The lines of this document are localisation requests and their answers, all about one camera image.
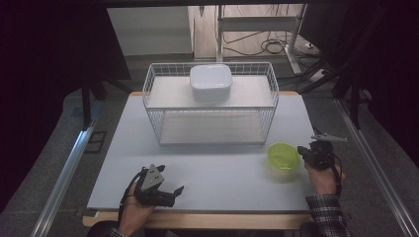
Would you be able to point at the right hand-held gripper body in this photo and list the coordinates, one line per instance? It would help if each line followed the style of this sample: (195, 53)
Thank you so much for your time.
(322, 154)

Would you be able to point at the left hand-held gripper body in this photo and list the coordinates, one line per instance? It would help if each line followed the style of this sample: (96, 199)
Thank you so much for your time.
(152, 179)

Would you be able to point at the green plastic bowl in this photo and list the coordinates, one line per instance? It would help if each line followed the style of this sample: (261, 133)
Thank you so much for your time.
(282, 157)

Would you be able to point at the white square lidded container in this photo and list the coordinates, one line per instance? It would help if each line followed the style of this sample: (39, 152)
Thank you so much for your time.
(210, 80)

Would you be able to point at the person's right hand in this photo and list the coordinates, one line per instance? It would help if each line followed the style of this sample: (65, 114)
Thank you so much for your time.
(324, 181)

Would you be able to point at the person's left hand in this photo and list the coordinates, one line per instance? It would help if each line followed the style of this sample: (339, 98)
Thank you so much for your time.
(135, 215)

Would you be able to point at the black stand legs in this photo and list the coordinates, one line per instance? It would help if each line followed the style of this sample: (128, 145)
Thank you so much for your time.
(87, 98)
(354, 102)

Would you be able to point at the white power strip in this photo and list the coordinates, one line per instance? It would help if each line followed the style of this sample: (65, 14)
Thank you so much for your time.
(318, 75)

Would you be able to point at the white panel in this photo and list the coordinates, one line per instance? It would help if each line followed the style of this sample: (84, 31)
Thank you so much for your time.
(150, 31)

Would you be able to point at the aluminium rail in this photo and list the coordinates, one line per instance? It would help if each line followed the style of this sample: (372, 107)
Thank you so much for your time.
(375, 161)
(62, 177)

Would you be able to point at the black frame on floor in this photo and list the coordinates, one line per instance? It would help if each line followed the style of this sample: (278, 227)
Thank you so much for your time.
(96, 141)

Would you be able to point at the white metal desk frame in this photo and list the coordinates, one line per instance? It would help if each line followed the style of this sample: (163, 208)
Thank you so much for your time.
(257, 23)

